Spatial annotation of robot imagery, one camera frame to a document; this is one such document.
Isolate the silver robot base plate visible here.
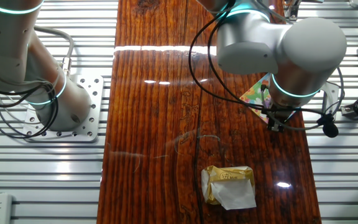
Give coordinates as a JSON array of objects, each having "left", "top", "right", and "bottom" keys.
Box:
[{"left": 22, "top": 74, "right": 104, "bottom": 143}]

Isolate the thick grey base cable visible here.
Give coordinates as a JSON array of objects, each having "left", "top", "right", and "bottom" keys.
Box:
[{"left": 32, "top": 25, "right": 75, "bottom": 77}]

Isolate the black camera cable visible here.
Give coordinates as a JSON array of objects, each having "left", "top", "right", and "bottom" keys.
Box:
[{"left": 207, "top": 0, "right": 328, "bottom": 116}]

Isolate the black base cable bundle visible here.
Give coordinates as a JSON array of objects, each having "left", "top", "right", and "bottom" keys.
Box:
[{"left": 0, "top": 81, "right": 59, "bottom": 139}]

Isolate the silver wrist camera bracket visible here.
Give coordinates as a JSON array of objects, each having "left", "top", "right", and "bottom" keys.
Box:
[{"left": 320, "top": 81, "right": 340, "bottom": 118}]

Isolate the black wrist camera plug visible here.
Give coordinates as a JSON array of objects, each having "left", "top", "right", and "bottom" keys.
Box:
[{"left": 316, "top": 113, "right": 340, "bottom": 139}]

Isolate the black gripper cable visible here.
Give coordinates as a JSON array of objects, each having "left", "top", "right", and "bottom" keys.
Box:
[{"left": 187, "top": 0, "right": 265, "bottom": 110}]

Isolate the gold wrapped snack packet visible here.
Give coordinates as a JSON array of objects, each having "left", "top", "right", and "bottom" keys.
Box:
[{"left": 201, "top": 165, "right": 257, "bottom": 211}]

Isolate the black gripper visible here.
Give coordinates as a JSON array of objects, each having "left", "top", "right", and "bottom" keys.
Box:
[{"left": 261, "top": 105, "right": 295, "bottom": 133}]

